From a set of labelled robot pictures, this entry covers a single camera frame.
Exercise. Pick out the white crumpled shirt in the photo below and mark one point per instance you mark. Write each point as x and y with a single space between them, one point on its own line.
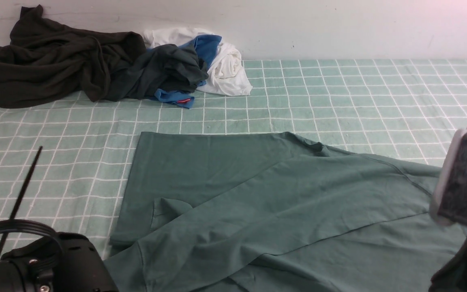
227 75

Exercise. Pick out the dark green crumpled garment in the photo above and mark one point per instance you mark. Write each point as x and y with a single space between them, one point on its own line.
166 67

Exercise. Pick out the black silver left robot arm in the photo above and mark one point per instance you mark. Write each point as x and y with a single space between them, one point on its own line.
69 264

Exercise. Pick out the dark olive crumpled garment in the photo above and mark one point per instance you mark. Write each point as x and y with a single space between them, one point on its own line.
47 61

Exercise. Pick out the green checkered table cloth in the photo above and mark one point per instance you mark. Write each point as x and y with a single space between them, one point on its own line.
407 109

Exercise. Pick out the green long-sleeved shirt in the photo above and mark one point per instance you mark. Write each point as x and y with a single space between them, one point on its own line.
274 212

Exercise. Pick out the blue crumpled garment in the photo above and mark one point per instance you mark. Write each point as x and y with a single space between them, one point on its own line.
206 47

